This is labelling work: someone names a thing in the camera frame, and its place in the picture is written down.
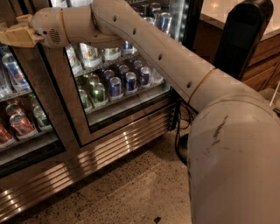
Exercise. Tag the blue can front middle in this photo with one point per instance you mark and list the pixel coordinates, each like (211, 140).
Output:
(131, 82)

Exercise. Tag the red can at edge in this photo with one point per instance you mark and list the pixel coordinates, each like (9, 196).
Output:
(5, 137)

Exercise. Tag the white green can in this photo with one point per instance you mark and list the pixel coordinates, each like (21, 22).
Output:
(90, 55)
(110, 54)

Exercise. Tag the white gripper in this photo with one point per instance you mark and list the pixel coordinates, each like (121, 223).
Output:
(48, 26)

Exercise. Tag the white green can front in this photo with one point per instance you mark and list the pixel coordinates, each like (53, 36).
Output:
(90, 55)

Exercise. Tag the blue can front left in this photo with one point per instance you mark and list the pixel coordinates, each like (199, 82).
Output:
(115, 88)

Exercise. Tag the red soda can rear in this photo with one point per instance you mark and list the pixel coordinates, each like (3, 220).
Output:
(13, 109)

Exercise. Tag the blue can front right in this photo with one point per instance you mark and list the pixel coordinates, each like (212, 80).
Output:
(145, 76)

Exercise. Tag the glass fridge door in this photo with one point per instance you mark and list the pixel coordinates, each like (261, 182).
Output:
(75, 82)
(47, 156)

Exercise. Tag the red soda can front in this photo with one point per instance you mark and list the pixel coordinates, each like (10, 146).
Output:
(21, 124)

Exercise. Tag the tall silver blue can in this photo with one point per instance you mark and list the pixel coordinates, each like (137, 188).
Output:
(128, 48)

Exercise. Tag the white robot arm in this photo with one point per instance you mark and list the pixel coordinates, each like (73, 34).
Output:
(229, 185)

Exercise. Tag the green soda can left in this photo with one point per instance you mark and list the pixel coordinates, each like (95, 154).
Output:
(41, 118)

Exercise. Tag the white green can right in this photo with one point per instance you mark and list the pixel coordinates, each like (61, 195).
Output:
(110, 54)

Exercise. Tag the green can bottom shelf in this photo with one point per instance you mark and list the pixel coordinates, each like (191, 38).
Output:
(99, 94)

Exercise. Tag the black tower fan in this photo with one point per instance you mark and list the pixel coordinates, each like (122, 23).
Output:
(242, 38)

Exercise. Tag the red soda can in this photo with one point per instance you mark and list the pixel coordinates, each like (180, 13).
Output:
(21, 124)
(13, 109)

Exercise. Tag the wooden counter cabinet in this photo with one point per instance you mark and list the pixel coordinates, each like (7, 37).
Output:
(264, 68)

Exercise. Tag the stainless steel display fridge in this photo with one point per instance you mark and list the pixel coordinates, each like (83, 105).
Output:
(88, 157)

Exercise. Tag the tall silver can right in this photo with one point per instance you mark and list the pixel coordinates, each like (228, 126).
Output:
(164, 21)

